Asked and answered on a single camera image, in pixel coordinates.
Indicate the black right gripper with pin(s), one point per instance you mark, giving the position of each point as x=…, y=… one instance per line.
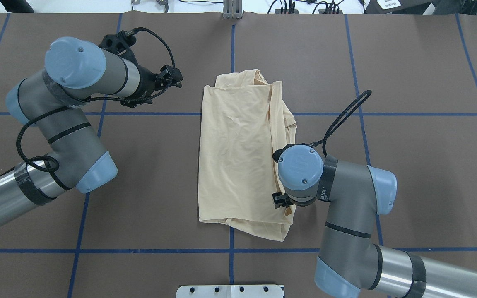
x=280, y=201

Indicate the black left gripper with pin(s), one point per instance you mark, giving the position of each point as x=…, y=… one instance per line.
x=146, y=83

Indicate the cream long-sleeve graphic shirt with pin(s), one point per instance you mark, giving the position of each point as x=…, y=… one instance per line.
x=244, y=120

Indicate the left robot arm grey silver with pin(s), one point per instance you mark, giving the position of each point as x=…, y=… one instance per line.
x=58, y=147

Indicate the right robot arm grey silver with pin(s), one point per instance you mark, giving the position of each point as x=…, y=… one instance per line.
x=348, y=261

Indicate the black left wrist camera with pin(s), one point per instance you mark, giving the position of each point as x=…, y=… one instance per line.
x=120, y=44

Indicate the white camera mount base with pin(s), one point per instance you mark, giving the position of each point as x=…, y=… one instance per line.
x=231, y=291

